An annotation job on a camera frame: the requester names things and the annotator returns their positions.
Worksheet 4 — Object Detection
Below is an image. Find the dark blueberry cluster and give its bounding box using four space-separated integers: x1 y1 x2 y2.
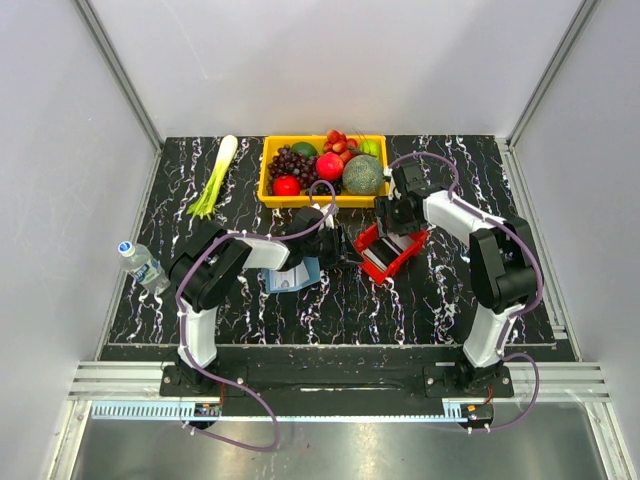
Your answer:
309 180 343 196

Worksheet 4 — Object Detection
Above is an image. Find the yellow plastic fruit bin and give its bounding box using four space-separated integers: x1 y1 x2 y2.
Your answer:
257 135 390 208

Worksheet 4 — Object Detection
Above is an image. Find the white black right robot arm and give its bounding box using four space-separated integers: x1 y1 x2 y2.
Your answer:
355 161 543 396

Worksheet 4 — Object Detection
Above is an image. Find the clear plastic water bottle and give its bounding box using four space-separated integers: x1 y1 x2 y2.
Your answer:
118 241 170 295

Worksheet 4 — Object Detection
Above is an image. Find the green white celery stalk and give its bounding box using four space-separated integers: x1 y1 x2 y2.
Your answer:
187 135 238 219

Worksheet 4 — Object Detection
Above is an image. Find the dark purple grape bunch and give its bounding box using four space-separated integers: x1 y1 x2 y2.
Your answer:
267 145 319 196

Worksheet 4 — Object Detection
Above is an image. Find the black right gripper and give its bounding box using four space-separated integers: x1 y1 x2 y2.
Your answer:
373 195 422 240

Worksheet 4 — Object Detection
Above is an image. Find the blue leather card holder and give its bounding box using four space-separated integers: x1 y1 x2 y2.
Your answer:
263 257 321 294

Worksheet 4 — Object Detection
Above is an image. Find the dark green avocado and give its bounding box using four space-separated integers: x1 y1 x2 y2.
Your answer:
291 142 318 158

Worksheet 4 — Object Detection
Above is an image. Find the red plastic card tray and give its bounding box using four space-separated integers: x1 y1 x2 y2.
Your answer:
354 225 429 285

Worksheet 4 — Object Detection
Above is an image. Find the red lychee cluster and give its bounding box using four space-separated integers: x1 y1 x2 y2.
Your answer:
322 129 358 155

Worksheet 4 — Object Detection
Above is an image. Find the green netted melon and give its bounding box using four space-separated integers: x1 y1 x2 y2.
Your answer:
342 155 384 196

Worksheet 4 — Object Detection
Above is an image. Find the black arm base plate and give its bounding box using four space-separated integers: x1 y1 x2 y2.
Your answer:
158 363 515 399

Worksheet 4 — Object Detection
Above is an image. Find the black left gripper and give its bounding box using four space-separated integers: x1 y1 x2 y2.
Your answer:
302 223 364 269

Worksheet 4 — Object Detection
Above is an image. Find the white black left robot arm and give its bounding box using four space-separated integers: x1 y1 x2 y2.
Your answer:
169 205 361 395

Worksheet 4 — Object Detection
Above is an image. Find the red tomato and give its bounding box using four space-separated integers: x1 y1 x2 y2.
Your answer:
272 175 301 196

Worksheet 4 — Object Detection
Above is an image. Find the red pomegranate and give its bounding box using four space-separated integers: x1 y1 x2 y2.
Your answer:
315 152 344 182

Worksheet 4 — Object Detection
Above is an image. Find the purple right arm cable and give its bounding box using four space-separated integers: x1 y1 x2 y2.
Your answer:
384 152 545 435

